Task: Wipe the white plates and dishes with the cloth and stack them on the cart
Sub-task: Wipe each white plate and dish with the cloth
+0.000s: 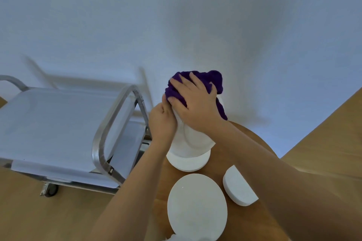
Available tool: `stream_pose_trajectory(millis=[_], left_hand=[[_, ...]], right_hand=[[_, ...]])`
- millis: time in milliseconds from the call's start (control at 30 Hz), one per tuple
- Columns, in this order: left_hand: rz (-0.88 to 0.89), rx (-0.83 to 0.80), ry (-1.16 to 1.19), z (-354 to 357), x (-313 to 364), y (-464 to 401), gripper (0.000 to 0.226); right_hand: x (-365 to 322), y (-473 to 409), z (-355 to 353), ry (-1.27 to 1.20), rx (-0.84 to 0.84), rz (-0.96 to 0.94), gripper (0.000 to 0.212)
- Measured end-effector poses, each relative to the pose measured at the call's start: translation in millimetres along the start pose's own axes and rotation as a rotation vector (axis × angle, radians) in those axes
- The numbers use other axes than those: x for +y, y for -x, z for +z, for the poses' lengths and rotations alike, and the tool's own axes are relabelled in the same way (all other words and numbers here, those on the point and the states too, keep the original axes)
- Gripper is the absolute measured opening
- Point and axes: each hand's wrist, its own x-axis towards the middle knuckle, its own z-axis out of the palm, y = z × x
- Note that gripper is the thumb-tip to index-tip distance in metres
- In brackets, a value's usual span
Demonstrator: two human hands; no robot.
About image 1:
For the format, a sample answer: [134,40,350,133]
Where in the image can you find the person's right hand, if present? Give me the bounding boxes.
[167,72,224,134]

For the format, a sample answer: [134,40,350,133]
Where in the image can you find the person's left hand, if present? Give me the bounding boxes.
[148,94,178,148]

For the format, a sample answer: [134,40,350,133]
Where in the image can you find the white round dinner plate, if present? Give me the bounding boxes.
[167,173,228,241]
[169,95,225,159]

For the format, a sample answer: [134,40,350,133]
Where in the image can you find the purple cleaning cloth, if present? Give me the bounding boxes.
[165,70,228,121]

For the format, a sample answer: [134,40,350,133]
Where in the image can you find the stack of white round plates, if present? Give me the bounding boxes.
[166,149,211,173]

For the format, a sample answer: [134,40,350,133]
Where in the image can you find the stack of white rectangular plates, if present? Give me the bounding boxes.
[222,165,259,207]

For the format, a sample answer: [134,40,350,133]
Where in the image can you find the steel three-tier cart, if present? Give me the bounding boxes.
[0,75,152,198]

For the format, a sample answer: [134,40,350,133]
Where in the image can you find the person's left forearm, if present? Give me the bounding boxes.
[90,142,173,241]

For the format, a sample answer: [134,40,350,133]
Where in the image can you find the person's right forearm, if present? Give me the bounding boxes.
[209,120,362,241]

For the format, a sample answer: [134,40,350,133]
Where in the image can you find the round wooden side table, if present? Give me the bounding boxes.
[152,120,283,241]

